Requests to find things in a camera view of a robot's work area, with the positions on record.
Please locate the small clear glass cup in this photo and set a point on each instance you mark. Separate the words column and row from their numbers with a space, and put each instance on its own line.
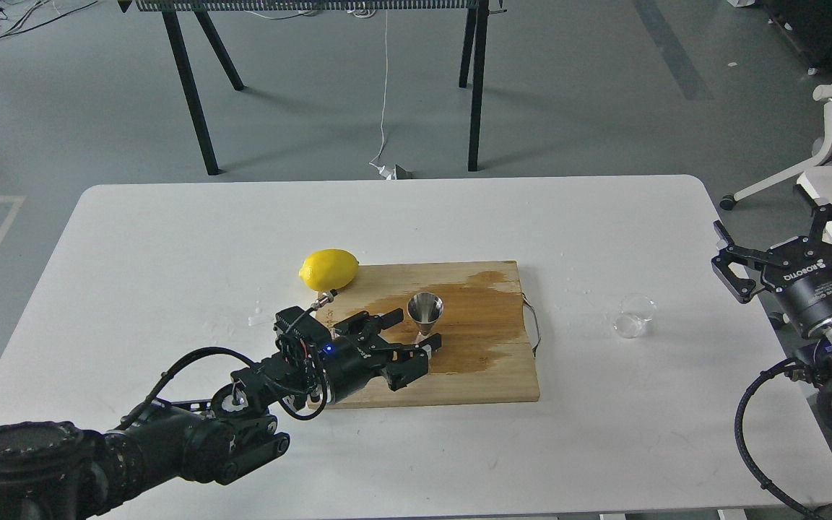
column 635, row 312

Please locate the black metal frame table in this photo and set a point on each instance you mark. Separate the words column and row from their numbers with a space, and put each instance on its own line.
column 303, row 53

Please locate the yellow lemon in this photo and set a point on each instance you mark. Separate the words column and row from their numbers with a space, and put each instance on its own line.
column 328, row 269

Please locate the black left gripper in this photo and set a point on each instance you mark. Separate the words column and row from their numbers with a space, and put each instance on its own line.
column 360, row 354

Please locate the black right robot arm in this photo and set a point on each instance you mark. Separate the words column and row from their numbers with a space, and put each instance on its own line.
column 741, row 271

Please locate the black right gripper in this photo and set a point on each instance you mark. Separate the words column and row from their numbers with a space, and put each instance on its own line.
column 817, row 289

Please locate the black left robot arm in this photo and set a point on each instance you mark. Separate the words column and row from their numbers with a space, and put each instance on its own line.
column 54, row 470

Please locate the wooden cutting board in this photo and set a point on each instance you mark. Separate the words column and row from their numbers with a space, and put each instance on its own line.
column 485, row 357

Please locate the steel double jigger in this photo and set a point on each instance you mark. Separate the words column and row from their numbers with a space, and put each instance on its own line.
column 425, row 309

